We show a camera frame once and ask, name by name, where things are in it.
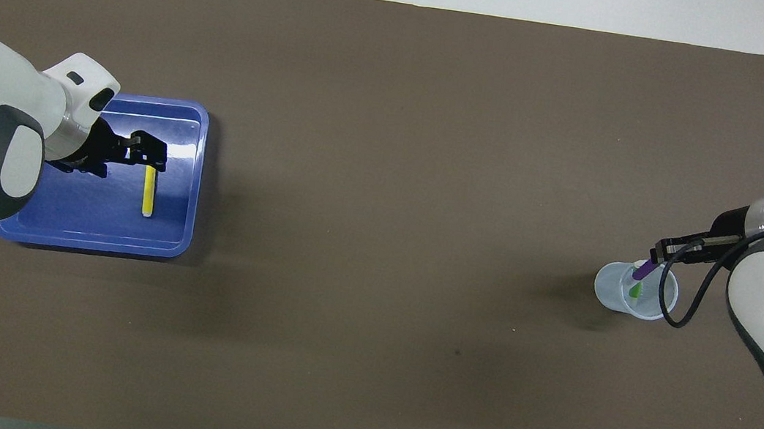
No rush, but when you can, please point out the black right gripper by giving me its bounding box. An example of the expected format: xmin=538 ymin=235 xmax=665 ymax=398
xmin=649 ymin=194 xmax=754 ymax=276

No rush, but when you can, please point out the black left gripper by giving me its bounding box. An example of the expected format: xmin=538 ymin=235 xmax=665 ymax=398
xmin=45 ymin=112 xmax=173 ymax=187

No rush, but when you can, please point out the yellow marker pen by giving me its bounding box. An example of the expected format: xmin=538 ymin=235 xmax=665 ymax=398
xmin=140 ymin=165 xmax=160 ymax=218

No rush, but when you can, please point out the purple marker pen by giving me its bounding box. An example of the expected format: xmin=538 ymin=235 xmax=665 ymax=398
xmin=630 ymin=257 xmax=659 ymax=284

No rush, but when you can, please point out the clear plastic cup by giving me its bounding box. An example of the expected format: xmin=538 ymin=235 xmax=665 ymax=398
xmin=591 ymin=254 xmax=683 ymax=324

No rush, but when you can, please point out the blue plastic tray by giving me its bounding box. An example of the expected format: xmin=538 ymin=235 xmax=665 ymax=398
xmin=0 ymin=77 xmax=213 ymax=265

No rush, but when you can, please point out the brown table mat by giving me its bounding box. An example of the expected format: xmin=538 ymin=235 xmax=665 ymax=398
xmin=0 ymin=0 xmax=764 ymax=429

